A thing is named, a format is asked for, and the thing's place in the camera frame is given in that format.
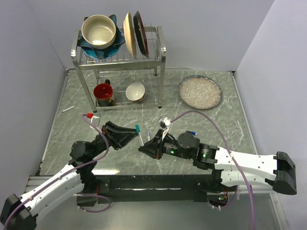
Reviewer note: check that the small pen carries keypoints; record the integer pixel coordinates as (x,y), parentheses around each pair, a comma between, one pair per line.
(141,140)

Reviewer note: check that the large beige bowl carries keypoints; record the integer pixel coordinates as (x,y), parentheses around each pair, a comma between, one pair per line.
(99,31)

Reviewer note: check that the cream upright plate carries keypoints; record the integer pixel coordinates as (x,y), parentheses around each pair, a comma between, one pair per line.
(129,35)

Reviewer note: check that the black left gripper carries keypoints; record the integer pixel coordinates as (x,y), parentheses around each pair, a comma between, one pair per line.
(121,136)

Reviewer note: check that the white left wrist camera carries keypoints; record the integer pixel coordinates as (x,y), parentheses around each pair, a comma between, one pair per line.
(93,119)

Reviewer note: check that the white ceramic bowl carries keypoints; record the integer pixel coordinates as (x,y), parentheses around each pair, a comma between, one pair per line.
(135,92)

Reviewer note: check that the grey pen at left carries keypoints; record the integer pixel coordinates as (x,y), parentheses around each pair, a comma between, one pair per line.
(69,108)

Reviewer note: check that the dark red upright plate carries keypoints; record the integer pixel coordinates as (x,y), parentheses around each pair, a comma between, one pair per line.
(140,34)

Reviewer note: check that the teal pen cap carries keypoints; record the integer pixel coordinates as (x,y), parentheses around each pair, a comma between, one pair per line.
(137,128)

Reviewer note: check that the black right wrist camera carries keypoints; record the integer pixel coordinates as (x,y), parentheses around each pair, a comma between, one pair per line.
(164,123)

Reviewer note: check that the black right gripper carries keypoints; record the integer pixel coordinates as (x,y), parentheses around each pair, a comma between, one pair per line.
(154,147)

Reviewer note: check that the speckled brown plate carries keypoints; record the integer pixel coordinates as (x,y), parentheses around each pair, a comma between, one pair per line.
(200,92)

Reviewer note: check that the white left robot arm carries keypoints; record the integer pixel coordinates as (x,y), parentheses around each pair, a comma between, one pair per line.
(48,182)

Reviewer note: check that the blue flower-shaped dish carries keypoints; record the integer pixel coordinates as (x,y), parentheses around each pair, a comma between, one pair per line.
(103,53)

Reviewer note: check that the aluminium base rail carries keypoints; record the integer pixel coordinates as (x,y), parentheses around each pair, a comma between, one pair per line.
(241,189)

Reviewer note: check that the steel dish rack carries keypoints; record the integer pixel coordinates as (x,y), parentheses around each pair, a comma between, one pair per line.
(123,69)

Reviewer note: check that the red and black mug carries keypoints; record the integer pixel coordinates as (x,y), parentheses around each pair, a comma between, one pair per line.
(104,94)

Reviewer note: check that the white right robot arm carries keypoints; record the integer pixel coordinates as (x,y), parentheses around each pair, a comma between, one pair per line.
(229,168)

